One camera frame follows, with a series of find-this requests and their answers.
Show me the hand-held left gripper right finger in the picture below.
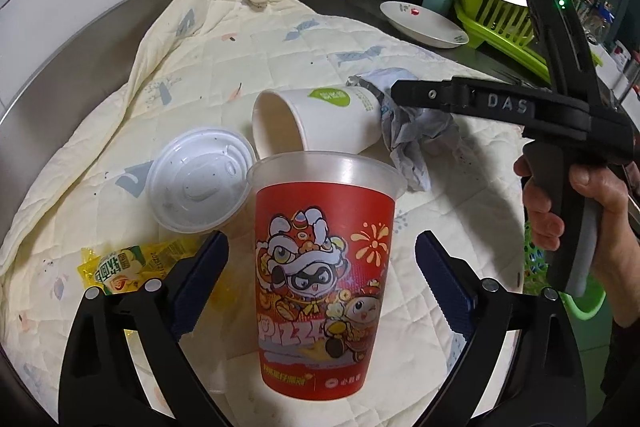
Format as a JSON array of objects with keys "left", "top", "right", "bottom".
[{"left": 415, "top": 231, "right": 588, "bottom": 427}]

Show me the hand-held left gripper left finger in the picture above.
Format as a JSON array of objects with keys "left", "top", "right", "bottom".
[{"left": 59, "top": 231, "right": 230, "bottom": 427}]

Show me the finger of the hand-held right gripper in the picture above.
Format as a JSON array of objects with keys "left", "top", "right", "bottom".
[{"left": 391, "top": 76, "right": 532, "bottom": 128}]

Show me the grey paper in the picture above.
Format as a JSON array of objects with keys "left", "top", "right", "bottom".
[{"left": 347, "top": 68, "right": 468, "bottom": 192}]

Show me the white plastic lid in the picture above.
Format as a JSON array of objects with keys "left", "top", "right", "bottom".
[{"left": 146, "top": 126, "right": 256, "bottom": 235}]

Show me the red cartoon plastic cup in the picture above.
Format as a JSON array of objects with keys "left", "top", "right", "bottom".
[{"left": 246, "top": 151, "right": 406, "bottom": 395}]

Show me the green perforated basket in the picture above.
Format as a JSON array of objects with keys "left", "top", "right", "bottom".
[{"left": 522, "top": 222, "right": 607, "bottom": 315}]

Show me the person's right hand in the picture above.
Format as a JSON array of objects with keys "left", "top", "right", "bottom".
[{"left": 514, "top": 154, "right": 640, "bottom": 327}]

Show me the white plate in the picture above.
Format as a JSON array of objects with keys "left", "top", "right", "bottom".
[{"left": 380, "top": 0, "right": 470, "bottom": 48}]

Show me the yellow drink wrapper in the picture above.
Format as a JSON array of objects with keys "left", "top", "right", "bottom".
[{"left": 80, "top": 239, "right": 201, "bottom": 308}]

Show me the small printed box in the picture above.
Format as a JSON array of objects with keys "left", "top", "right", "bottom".
[{"left": 612, "top": 39, "right": 633, "bottom": 72}]

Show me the green dish rack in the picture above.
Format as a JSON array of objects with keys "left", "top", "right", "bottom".
[{"left": 452, "top": 0, "right": 608, "bottom": 82}]

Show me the white paper cup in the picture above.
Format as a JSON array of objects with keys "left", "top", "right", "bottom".
[{"left": 251, "top": 87, "right": 383, "bottom": 158}]

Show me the cream quilted cloth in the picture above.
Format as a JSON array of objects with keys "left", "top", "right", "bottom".
[{"left": 2, "top": 0, "right": 531, "bottom": 427}]

